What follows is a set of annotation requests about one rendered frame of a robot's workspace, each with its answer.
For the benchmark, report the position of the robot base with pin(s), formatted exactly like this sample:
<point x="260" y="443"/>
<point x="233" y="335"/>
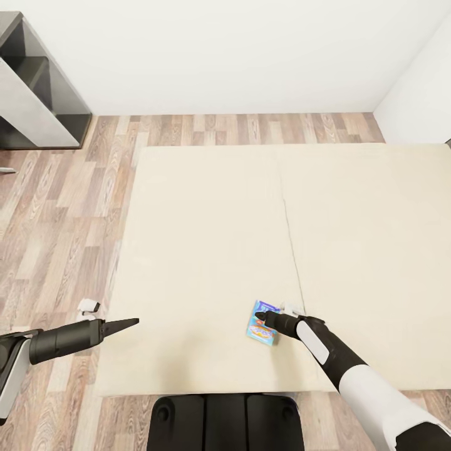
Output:
<point x="258" y="421"/>

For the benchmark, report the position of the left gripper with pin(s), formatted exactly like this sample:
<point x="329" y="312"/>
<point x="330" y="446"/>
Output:
<point x="81" y="335"/>

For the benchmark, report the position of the desk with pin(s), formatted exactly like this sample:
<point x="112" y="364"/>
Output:
<point x="39" y="107"/>

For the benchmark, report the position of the bed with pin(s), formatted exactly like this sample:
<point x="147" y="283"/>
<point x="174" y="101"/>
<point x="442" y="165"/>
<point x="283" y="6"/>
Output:
<point x="357" y="234"/>

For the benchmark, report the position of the board game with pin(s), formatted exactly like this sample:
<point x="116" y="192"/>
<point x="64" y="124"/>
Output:
<point x="256" y="327"/>

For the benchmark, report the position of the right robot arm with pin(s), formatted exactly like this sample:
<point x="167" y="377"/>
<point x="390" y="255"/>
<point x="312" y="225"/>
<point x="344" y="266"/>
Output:
<point x="391" y="420"/>

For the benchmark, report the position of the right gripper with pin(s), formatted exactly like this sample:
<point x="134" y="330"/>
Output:
<point x="274" y="320"/>

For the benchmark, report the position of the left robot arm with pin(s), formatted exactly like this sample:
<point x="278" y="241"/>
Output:
<point x="20" y="349"/>

